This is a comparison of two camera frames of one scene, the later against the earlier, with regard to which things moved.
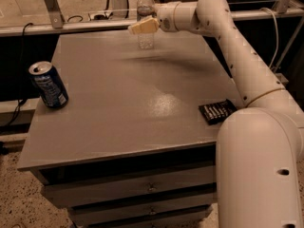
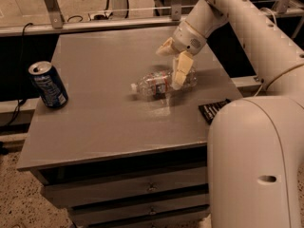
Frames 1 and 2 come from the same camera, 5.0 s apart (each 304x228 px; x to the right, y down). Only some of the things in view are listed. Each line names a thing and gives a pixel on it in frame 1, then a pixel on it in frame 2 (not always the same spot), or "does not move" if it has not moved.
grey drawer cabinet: (131, 148) does not move
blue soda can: (48, 84) does not move
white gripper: (164, 17) -> (187, 38)
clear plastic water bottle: (145, 9) -> (158, 84)
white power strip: (101, 16) does not move
